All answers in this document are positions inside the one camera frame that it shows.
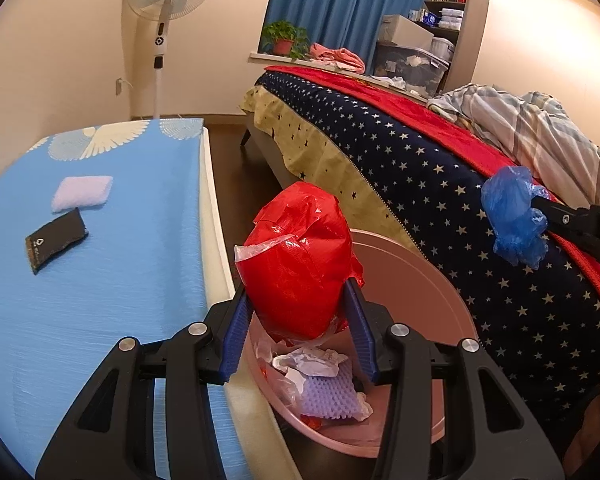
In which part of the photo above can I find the white round appliance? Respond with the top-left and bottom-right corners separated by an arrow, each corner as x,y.
432,36 -> 455,64

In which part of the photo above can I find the red plastic bag ball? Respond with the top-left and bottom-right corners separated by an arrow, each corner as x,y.
242,182 -> 365,342

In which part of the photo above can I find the purple foam net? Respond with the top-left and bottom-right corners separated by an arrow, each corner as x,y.
300,360 -> 367,419

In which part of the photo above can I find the navy star blanket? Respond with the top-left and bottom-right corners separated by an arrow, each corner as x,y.
239,70 -> 600,426

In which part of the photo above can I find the blue plastic glove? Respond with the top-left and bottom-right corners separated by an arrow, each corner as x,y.
481,166 -> 551,267

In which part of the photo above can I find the person's right hand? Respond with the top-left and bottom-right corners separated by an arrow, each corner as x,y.
564,385 -> 600,480

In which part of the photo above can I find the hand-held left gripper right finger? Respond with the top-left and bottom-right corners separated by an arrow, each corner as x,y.
342,277 -> 566,480

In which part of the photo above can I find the blue table mat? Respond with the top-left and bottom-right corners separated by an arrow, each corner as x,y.
0,119 -> 207,476

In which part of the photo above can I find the wall shelf with books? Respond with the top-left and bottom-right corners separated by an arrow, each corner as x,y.
422,0 -> 474,41

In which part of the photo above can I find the black packet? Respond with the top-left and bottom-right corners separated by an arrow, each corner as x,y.
25,208 -> 89,276

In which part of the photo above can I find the plaid quilt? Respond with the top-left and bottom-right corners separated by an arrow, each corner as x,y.
426,84 -> 600,211

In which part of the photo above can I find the pale purple foam pad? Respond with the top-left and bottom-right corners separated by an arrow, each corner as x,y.
51,175 -> 114,214

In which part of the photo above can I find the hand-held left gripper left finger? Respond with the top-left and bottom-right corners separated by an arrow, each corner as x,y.
35,285 -> 253,480

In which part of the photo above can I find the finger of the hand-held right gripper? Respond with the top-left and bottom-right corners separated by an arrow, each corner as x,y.
529,194 -> 598,243

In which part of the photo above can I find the white cardboard box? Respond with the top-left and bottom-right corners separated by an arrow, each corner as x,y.
380,14 -> 435,51

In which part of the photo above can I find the white paper bag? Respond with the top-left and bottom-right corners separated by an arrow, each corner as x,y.
255,330 -> 344,381

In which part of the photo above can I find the clear storage box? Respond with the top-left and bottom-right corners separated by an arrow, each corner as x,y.
372,40 -> 451,97

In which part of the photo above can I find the grey bed frame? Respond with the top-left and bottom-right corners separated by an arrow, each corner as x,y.
240,110 -> 307,187

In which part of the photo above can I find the blue curtain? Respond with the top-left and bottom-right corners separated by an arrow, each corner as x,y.
270,0 -> 429,64

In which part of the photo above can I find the pink cloth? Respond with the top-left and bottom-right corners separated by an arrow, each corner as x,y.
307,43 -> 366,74

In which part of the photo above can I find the pink plastic bin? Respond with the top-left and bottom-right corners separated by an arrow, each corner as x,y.
242,230 -> 479,447

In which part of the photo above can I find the potted green plant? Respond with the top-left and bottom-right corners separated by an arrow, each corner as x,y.
261,20 -> 311,60

